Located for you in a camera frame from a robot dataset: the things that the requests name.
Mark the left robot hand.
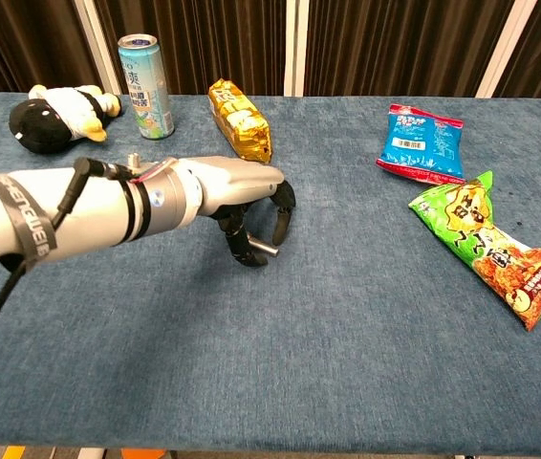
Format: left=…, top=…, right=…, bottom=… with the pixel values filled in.
left=175, top=155, right=297, bottom=268

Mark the small silver metal bolt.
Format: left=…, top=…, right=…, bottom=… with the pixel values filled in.
left=248, top=237, right=279, bottom=256

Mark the gold foil snack pack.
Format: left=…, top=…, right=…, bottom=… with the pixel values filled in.
left=207, top=77, right=272, bottom=164

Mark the light blue drink can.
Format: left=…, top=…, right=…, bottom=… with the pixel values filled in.
left=117, top=33, right=176, bottom=141

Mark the blue table cloth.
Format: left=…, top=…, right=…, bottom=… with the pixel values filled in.
left=0, top=92, right=541, bottom=456

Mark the blue and red snack bag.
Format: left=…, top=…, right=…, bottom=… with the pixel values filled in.
left=375, top=103, right=466, bottom=186

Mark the black and white plush toy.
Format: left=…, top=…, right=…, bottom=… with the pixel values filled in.
left=8, top=84, right=123, bottom=155

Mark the dark brown curtain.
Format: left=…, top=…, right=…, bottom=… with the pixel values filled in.
left=0, top=0, right=541, bottom=105

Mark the green and orange chip bag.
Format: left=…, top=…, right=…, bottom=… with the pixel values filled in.
left=407, top=170, right=541, bottom=333

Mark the white vertical post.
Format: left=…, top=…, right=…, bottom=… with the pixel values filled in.
left=73, top=0, right=123, bottom=96
left=283, top=0, right=311, bottom=98
left=475, top=0, right=538, bottom=99

